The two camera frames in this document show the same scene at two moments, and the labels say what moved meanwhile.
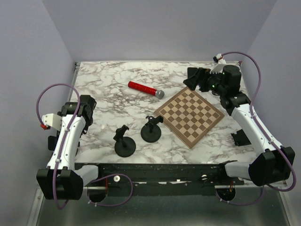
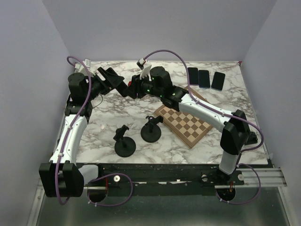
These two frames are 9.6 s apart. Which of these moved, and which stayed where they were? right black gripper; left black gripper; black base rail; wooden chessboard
Moved: right black gripper; left black gripper
Stayed: wooden chessboard; black base rail
